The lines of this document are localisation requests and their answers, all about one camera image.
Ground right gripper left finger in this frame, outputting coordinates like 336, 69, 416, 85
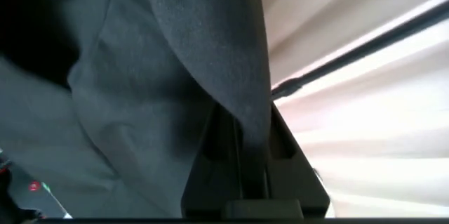
181, 103, 243, 218

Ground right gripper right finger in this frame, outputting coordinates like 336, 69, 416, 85
267, 103, 331, 218

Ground black shorts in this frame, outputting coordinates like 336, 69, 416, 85
0, 0, 273, 218

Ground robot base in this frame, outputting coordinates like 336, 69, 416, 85
0, 148, 73, 220

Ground black clothes rack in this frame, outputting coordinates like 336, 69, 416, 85
270, 1, 449, 100

